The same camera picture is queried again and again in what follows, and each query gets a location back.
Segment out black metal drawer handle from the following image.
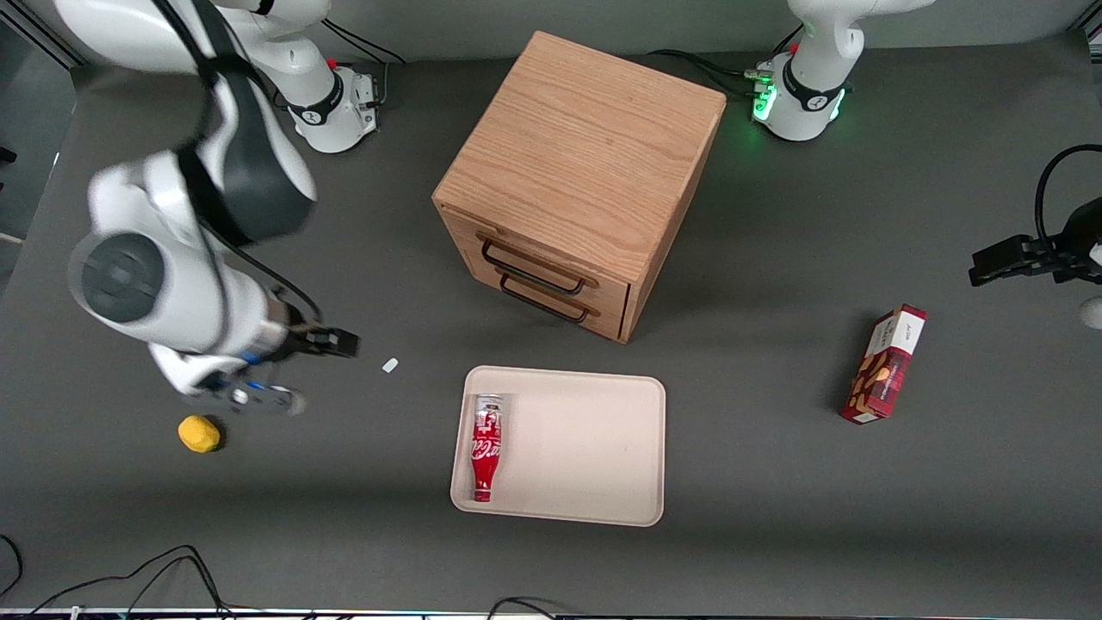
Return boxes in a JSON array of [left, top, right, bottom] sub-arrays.
[[480, 239, 589, 297], [498, 274, 594, 326]]

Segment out red coke bottle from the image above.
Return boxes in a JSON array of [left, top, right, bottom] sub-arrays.
[[469, 394, 505, 504]]

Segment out red cookie box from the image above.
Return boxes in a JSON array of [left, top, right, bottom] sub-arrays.
[[839, 303, 929, 425]]

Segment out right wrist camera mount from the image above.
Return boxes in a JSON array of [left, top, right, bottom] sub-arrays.
[[183, 379, 308, 419]]

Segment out black left arm base cable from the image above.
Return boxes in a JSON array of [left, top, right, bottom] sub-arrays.
[[646, 24, 807, 98]]

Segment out black right arm base cable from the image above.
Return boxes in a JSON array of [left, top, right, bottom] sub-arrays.
[[322, 21, 408, 106]]

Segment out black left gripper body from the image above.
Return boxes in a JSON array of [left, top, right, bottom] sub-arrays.
[[1031, 196, 1102, 286]]

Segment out black table edge cable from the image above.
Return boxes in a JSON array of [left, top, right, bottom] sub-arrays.
[[24, 544, 235, 617], [485, 596, 562, 620], [0, 533, 24, 598]]

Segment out yellow lemon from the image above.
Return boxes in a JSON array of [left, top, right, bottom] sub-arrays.
[[177, 414, 223, 455]]

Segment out beige rectangular tray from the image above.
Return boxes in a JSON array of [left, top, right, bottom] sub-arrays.
[[450, 365, 668, 528]]

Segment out black arm base cable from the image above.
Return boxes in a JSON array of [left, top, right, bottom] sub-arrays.
[[322, 21, 408, 106], [646, 24, 807, 98]]

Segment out wooden drawer cabinet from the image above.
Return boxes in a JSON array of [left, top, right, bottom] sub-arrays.
[[432, 31, 727, 345]]

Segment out black left gripper cable loop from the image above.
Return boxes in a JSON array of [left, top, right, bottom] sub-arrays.
[[1035, 145, 1102, 252]]

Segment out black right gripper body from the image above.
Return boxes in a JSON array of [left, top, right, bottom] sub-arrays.
[[257, 309, 325, 368]]

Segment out wooden drawer front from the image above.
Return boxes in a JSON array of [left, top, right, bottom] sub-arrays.
[[465, 255, 629, 343], [441, 211, 634, 316]]

